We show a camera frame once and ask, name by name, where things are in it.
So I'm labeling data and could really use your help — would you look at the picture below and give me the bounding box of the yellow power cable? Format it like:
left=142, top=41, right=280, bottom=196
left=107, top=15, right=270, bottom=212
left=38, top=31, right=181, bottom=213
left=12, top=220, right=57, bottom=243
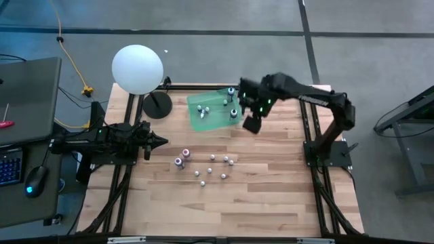
left=49, top=0, right=95, bottom=129

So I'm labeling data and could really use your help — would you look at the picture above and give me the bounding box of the black metal stand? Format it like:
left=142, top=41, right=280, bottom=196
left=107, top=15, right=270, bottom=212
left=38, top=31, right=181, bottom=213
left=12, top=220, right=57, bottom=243
left=372, top=84, right=434, bottom=198

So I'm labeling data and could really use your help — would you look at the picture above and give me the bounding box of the white globe table lamp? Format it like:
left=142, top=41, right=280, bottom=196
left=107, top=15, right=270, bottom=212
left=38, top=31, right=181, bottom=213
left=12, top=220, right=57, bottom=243
left=111, top=43, right=174, bottom=120

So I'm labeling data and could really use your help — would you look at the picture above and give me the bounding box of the backlit black keyboard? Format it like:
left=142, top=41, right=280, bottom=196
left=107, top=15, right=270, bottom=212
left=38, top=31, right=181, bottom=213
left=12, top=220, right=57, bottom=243
left=0, top=148, right=25, bottom=188

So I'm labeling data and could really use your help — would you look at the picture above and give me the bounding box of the black controller box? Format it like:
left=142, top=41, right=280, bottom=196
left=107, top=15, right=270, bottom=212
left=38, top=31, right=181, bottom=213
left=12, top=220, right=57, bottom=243
left=90, top=100, right=106, bottom=129

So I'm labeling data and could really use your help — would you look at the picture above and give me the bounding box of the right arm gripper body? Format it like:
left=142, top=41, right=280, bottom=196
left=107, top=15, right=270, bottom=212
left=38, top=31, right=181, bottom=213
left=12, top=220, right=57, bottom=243
left=237, top=77, right=277, bottom=118

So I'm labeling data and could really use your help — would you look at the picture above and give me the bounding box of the dark grey laptop lid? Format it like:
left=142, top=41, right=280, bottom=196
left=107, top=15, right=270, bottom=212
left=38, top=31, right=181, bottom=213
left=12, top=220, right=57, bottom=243
left=0, top=56, right=62, bottom=147

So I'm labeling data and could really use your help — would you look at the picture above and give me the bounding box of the black computer mouse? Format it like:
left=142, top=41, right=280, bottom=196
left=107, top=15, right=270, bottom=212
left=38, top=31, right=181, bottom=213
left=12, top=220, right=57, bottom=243
left=24, top=165, right=48, bottom=199

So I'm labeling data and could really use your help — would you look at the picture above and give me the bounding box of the silver metal bracket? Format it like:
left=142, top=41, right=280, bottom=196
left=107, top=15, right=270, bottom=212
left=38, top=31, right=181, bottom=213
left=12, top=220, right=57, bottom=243
left=106, top=236, right=147, bottom=244
left=296, top=237, right=336, bottom=244

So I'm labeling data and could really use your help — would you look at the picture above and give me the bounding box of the black aluminium table frame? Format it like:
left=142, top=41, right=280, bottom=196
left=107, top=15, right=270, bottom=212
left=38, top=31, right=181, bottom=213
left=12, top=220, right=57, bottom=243
left=76, top=83, right=366, bottom=240

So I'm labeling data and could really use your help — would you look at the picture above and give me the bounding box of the teal translucent plastic bin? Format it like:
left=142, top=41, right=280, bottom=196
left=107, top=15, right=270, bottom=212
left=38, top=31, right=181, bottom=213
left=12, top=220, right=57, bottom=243
left=186, top=87, right=244, bottom=132

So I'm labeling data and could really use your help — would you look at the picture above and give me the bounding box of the red-handled screwdriver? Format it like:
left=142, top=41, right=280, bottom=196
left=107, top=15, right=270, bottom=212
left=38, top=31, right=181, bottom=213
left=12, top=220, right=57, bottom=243
left=0, top=102, right=16, bottom=129

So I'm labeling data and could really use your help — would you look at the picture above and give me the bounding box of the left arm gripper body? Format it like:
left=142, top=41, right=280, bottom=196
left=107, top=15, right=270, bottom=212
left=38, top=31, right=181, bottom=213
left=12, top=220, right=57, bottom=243
left=134, top=119, right=153, bottom=152

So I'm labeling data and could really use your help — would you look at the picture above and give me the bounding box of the dark grey desk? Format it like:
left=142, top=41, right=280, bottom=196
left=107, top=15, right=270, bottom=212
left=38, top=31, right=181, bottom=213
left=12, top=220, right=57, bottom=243
left=0, top=135, right=65, bottom=228

